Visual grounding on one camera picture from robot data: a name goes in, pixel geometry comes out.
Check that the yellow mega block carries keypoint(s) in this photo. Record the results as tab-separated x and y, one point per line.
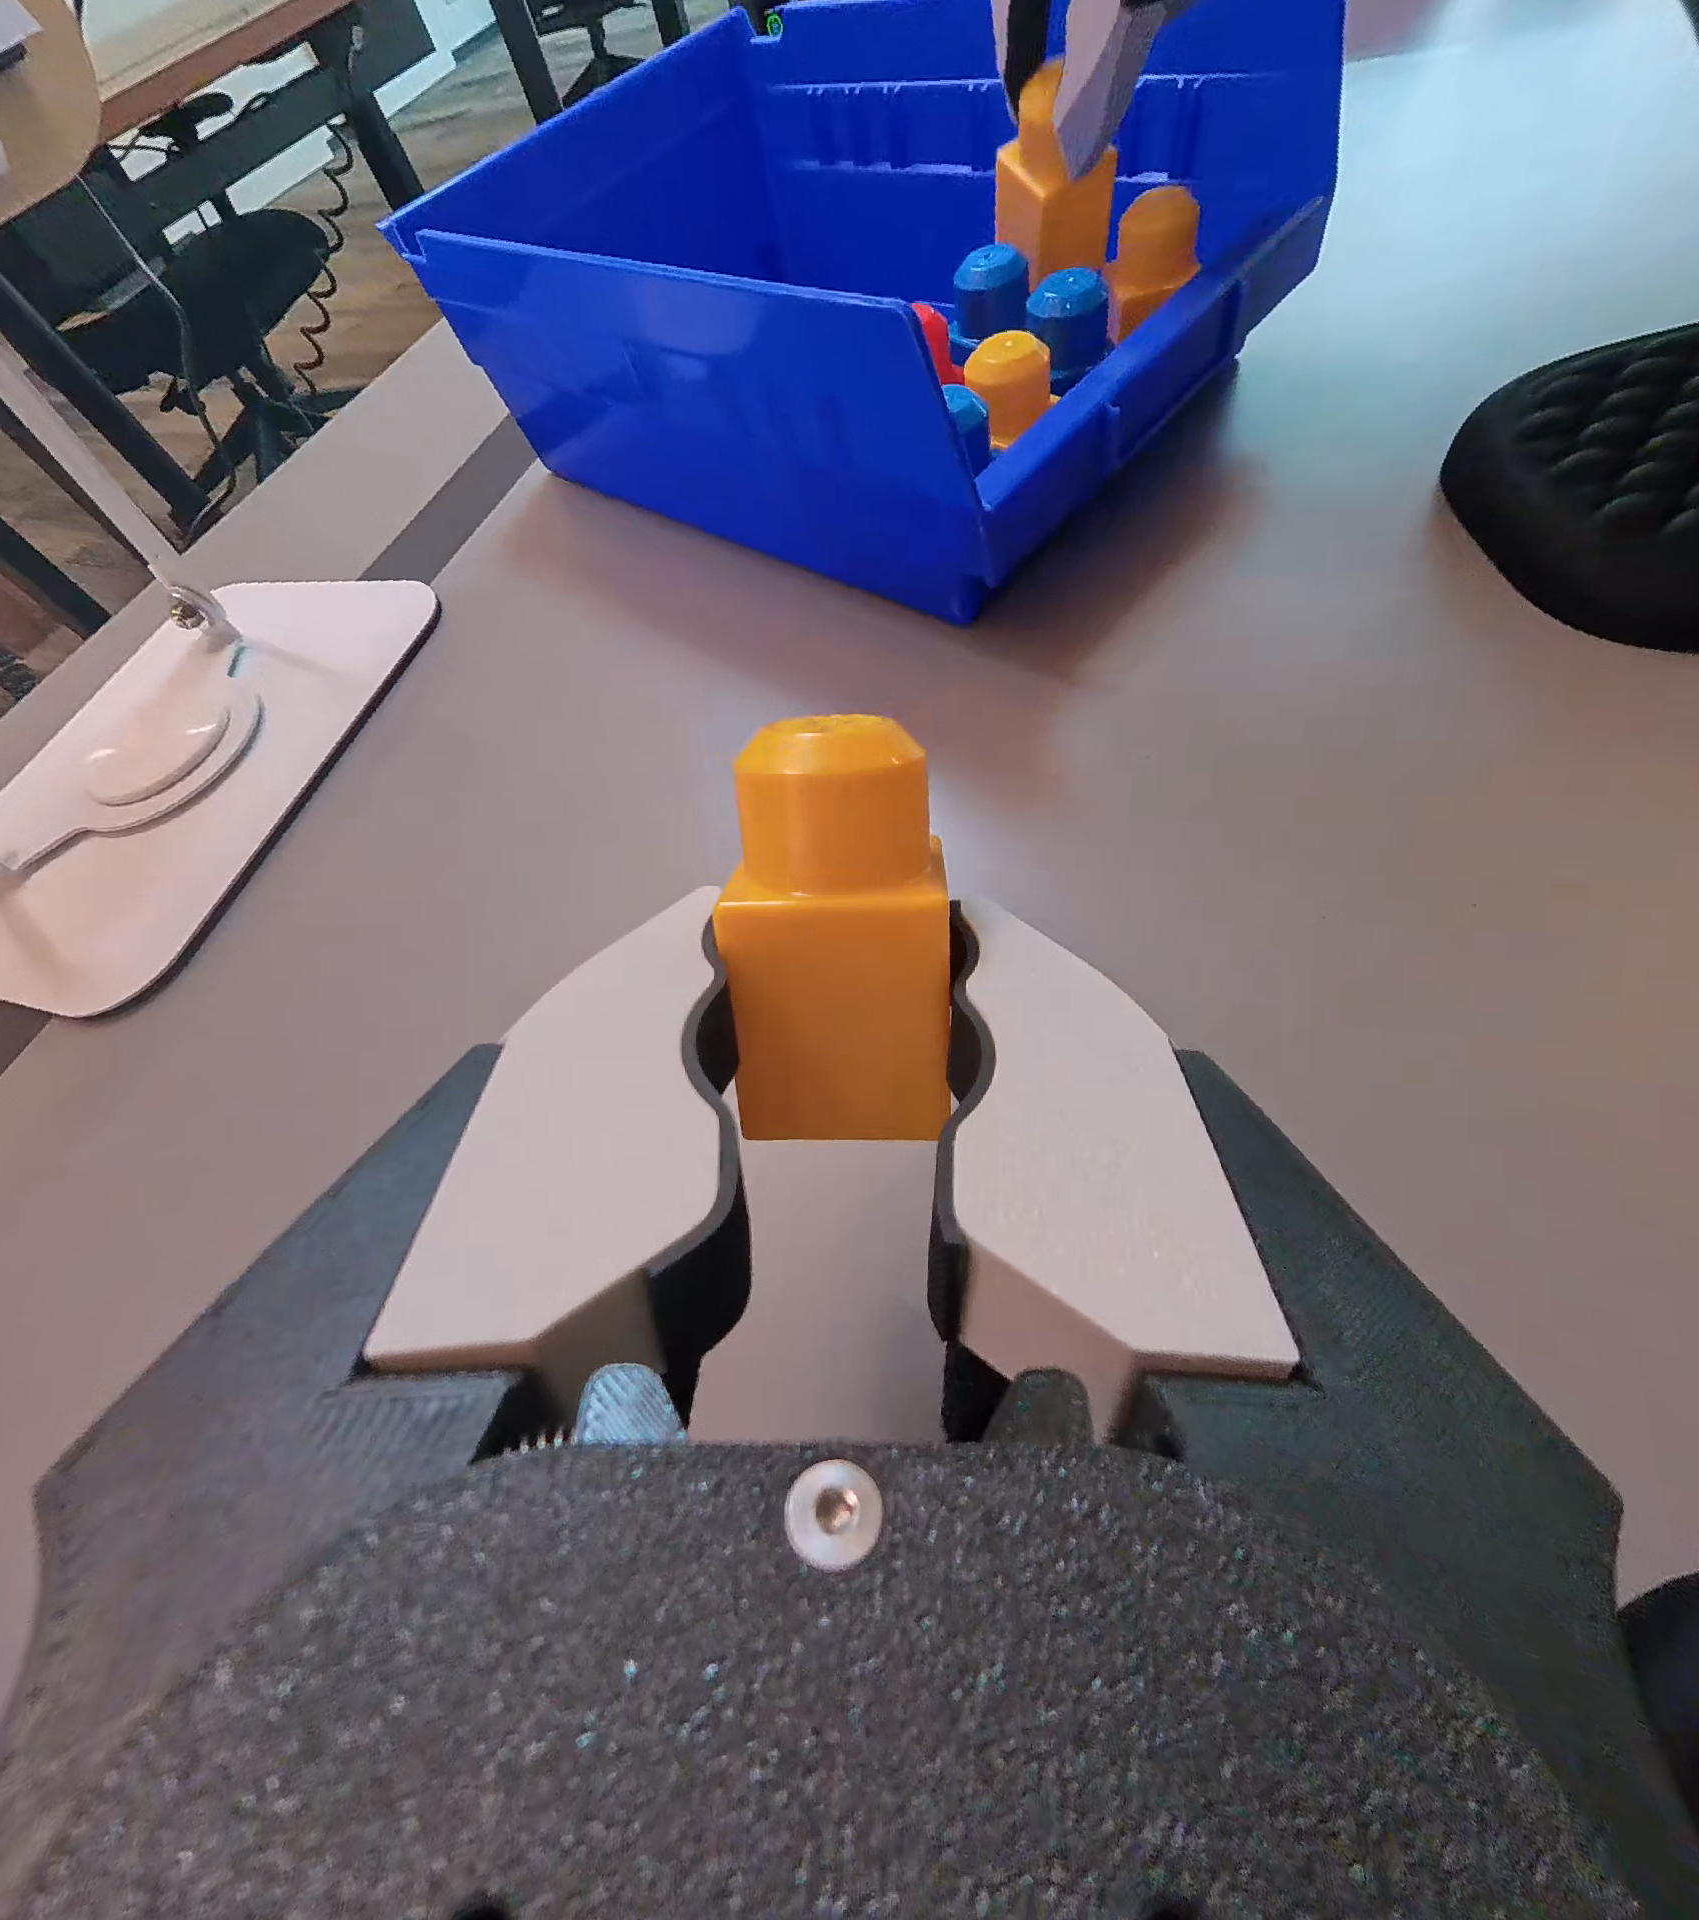
1044	211
834	991

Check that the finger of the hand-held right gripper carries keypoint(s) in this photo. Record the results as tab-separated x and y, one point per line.
1104	75
1022	45

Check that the white document stand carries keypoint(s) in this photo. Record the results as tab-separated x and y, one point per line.
265	721

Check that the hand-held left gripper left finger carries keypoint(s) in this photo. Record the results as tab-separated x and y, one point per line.
550	1201

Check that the group of mega blocks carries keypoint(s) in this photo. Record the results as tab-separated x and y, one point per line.
1006	375

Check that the blue plastic bin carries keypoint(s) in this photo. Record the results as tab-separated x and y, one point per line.
730	391

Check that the wooden background desk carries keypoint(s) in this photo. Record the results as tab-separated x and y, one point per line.
219	45

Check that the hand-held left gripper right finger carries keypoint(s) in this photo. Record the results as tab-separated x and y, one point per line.
1120	1201

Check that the black office chair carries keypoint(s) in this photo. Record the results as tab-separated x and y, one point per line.
235	271

